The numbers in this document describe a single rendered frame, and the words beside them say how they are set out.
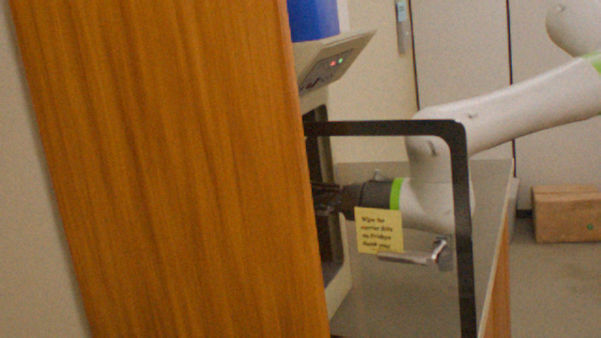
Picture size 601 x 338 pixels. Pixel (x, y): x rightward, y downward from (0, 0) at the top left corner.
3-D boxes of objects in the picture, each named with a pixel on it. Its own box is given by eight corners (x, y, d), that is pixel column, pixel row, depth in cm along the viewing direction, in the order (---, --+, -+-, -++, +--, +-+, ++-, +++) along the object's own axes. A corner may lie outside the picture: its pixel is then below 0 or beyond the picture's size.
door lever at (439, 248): (389, 250, 89) (388, 235, 88) (450, 255, 84) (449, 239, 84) (376, 265, 85) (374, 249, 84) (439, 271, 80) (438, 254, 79)
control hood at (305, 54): (260, 112, 92) (251, 48, 89) (329, 80, 121) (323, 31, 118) (329, 107, 88) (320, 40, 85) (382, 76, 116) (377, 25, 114)
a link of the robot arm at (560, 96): (603, 127, 103) (561, 110, 112) (606, 66, 98) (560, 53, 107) (429, 191, 94) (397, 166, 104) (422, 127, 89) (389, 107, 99)
